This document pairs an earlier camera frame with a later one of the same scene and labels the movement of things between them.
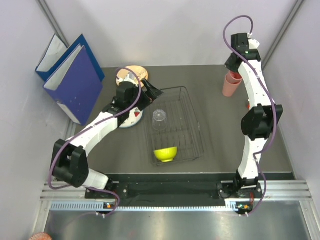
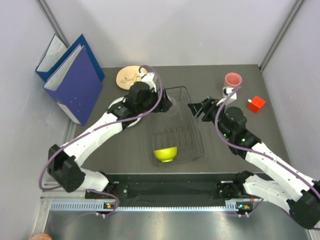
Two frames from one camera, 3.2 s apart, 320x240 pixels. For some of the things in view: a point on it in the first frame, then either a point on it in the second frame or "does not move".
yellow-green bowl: x=166 y=154 does not move
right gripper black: x=228 y=65 → x=209 y=106
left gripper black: x=147 y=100 → x=164 y=104
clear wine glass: x=159 y=121 → x=173 y=101
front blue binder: x=76 y=86 does not move
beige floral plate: x=141 y=72 does not move
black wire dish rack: x=171 y=120 does not move
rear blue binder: x=56 y=53 does not move
